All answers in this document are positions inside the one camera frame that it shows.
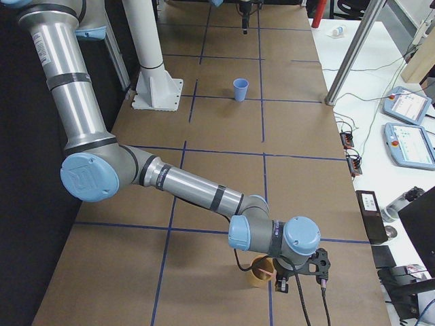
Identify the black braided cable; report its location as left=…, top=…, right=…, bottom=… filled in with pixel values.
left=232, top=247, right=332, bottom=326

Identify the upper teach pendant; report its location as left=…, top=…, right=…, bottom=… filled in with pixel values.
left=383, top=86, right=432, bottom=126

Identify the teach pendant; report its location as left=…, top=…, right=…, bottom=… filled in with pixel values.
left=383, top=86, right=432, bottom=126
left=383, top=123, right=434, bottom=170

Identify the aluminium frame post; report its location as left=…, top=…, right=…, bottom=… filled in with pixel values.
left=325, top=0, right=386, bottom=106

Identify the white camera pole with base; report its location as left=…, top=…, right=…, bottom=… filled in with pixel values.
left=122, top=0, right=184, bottom=111

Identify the wooden board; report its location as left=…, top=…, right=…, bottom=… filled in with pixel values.
left=401, top=18, right=434, bottom=84

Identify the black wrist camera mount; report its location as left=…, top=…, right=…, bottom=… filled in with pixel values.
left=299, top=248, right=331, bottom=285

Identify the red cylinder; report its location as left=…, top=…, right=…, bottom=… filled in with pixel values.
left=311, top=0, right=326, bottom=29

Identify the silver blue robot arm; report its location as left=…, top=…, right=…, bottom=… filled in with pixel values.
left=4, top=1, right=330, bottom=293

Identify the blue ribbed cup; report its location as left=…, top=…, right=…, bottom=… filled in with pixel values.
left=233, top=78, right=249, bottom=102

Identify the pink chopstick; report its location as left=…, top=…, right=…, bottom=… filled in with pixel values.
left=253, top=268, right=274, bottom=275

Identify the black monitor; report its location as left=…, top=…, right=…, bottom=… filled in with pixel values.
left=399, top=188, right=435, bottom=276

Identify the black box with label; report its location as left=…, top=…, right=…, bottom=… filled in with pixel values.
left=355, top=190, right=388, bottom=245

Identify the white plastic bottle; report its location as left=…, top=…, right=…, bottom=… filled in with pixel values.
left=326, top=25, right=347, bottom=39

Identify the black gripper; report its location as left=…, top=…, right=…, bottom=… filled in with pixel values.
left=274, top=261, right=306, bottom=293

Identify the upper orange connector block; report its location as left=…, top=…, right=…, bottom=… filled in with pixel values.
left=340, top=131, right=354, bottom=149

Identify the lower orange connector block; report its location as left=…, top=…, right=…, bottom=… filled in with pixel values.
left=346, top=155, right=362, bottom=177

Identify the orange connector block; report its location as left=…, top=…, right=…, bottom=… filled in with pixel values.
left=340, top=131, right=354, bottom=149
left=346, top=155, right=362, bottom=177

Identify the lower teach pendant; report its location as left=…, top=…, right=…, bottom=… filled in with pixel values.
left=383, top=123, right=434, bottom=170

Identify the tan brown cup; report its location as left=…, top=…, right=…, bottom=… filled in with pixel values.
left=247, top=256, right=276, bottom=288

